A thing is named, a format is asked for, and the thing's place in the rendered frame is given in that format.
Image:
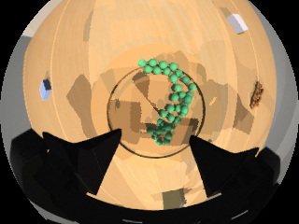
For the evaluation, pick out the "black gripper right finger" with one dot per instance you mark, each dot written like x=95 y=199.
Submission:
x=215 y=165

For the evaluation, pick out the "white cube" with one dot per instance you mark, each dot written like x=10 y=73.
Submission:
x=237 y=23

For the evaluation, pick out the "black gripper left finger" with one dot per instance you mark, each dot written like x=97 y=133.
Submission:
x=88 y=159

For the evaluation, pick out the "light blue block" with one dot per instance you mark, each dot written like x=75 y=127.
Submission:
x=45 y=89

